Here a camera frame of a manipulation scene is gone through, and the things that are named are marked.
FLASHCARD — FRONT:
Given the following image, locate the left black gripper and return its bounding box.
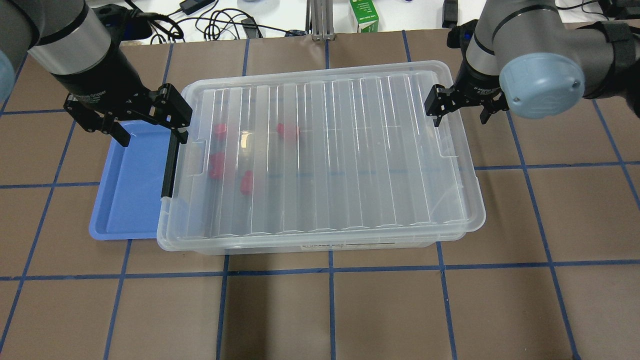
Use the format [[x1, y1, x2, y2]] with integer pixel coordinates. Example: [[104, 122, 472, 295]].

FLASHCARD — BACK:
[[53, 44, 193, 147]]

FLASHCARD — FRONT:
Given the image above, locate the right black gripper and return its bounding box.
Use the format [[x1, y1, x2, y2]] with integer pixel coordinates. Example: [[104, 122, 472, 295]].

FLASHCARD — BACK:
[[423, 60, 510, 128]]

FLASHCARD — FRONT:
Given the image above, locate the red block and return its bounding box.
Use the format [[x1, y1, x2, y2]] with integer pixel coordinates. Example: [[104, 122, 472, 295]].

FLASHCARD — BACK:
[[240, 170, 254, 196], [212, 123, 229, 141], [208, 152, 226, 180], [276, 122, 300, 142]]

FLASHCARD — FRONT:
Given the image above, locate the clear plastic box lid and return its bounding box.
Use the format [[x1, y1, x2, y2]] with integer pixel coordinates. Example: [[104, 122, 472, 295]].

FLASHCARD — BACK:
[[157, 60, 486, 237]]

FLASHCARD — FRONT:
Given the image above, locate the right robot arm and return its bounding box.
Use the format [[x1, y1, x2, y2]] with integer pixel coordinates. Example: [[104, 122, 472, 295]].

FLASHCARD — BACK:
[[423, 0, 640, 126]]

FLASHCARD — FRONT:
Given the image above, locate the blue plastic tray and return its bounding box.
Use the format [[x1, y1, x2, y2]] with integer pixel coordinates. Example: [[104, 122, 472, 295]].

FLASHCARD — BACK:
[[88, 120, 170, 240]]

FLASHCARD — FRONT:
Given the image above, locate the clear plastic storage box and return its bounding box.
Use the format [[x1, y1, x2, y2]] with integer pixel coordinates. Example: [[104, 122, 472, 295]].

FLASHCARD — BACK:
[[157, 219, 486, 256]]

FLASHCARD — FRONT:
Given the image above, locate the black power adapter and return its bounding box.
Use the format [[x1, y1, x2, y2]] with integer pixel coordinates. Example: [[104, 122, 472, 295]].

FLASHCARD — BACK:
[[179, 0, 217, 15]]

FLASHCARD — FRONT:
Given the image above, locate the green white carton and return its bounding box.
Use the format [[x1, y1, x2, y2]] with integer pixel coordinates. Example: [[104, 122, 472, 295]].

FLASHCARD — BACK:
[[348, 0, 380, 34]]

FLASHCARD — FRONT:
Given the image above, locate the black box latch handle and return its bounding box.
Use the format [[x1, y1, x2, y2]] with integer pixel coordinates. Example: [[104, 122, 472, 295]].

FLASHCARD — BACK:
[[160, 132, 181, 198]]

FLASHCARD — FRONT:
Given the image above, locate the aluminium frame post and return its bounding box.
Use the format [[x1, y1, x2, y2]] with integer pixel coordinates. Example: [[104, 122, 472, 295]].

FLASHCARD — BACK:
[[306, 0, 336, 42]]

